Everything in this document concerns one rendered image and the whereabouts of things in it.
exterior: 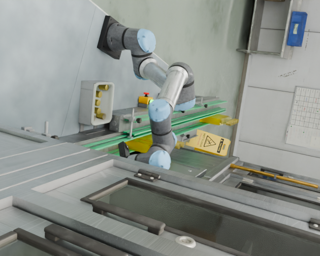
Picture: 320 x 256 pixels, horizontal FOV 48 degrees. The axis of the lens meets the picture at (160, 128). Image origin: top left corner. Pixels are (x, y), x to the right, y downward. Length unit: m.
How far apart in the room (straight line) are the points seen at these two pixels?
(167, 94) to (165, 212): 0.66
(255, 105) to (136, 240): 7.32
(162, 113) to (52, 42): 0.71
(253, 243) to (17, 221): 0.42
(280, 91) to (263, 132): 0.93
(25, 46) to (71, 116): 0.45
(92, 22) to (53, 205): 1.36
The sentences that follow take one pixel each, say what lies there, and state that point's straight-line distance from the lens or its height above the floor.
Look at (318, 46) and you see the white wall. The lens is 7.67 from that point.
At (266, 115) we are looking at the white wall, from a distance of 7.81.
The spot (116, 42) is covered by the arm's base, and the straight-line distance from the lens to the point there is 1.97.
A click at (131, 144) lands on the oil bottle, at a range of 2.01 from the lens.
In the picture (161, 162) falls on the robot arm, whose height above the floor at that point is 1.45.
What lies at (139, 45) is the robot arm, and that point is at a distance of 1.88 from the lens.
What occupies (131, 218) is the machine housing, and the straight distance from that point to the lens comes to 0.67.
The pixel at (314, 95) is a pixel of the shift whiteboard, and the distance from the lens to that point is 7.65.
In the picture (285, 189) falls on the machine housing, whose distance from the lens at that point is 2.21.
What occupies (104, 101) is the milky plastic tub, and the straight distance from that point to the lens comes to 2.00.
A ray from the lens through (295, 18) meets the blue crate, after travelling 7.12.
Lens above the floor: 1.94
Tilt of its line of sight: 25 degrees down
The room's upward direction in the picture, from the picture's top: 102 degrees clockwise
